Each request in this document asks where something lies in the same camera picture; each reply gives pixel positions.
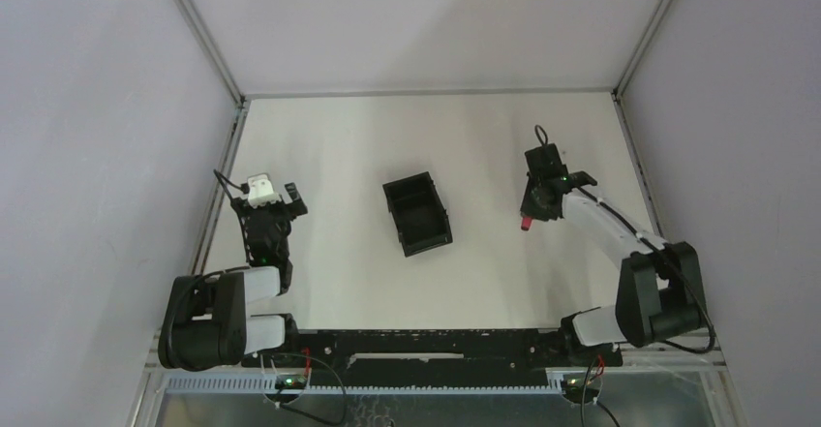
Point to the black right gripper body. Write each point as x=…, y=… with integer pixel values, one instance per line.
x=531, y=205

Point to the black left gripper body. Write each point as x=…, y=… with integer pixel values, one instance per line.
x=282, y=204

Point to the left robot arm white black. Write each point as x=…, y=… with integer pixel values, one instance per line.
x=207, y=323

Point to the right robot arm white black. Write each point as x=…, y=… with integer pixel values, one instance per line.
x=659, y=294

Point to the black plastic bin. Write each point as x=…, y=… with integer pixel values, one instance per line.
x=420, y=218

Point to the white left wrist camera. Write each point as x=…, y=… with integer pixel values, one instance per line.
x=261, y=191

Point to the aluminium frame rail back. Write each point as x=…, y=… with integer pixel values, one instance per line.
x=429, y=92

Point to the aluminium frame rail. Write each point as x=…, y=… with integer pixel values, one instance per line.
x=219, y=65
x=429, y=92
x=629, y=111

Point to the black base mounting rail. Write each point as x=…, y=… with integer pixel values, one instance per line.
x=461, y=358

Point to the aluminium frame rail right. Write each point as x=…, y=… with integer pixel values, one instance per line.
x=629, y=111

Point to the aluminium frame rail left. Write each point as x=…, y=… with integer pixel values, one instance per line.
x=219, y=65

